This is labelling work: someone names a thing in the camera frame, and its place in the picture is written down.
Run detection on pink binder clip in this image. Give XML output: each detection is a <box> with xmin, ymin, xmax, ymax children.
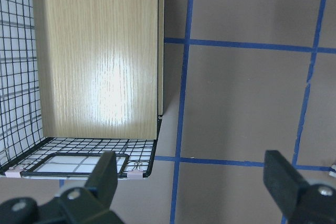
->
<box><xmin>5</xmin><ymin>166</ymin><xmax>25</xmax><ymax>178</ymax></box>
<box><xmin>127</xmin><ymin>163</ymin><xmax>143</xmax><ymax>180</ymax></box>

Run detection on light wooden board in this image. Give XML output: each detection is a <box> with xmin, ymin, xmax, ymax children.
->
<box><xmin>33</xmin><ymin>0</ymin><xmax>164</xmax><ymax>140</ymax></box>

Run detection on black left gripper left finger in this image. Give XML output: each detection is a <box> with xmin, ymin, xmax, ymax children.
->
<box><xmin>1</xmin><ymin>152</ymin><xmax>124</xmax><ymax>223</ymax></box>

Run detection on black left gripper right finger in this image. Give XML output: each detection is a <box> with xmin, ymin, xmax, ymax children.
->
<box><xmin>264</xmin><ymin>150</ymin><xmax>335</xmax><ymax>223</ymax></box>

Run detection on black framed label holder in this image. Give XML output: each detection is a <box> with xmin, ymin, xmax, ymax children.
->
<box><xmin>20</xmin><ymin>152</ymin><xmax>130</xmax><ymax>176</ymax></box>

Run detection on pink binder clip left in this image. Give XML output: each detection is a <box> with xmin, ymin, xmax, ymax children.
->
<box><xmin>5</xmin><ymin>166</ymin><xmax>25</xmax><ymax>178</ymax></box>

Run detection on pink binder clip right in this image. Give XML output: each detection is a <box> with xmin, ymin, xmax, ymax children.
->
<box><xmin>127</xmin><ymin>163</ymin><xmax>143</xmax><ymax>180</ymax></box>

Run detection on black wire grid rack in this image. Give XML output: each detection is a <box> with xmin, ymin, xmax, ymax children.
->
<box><xmin>1</xmin><ymin>0</ymin><xmax>163</xmax><ymax>179</ymax></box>

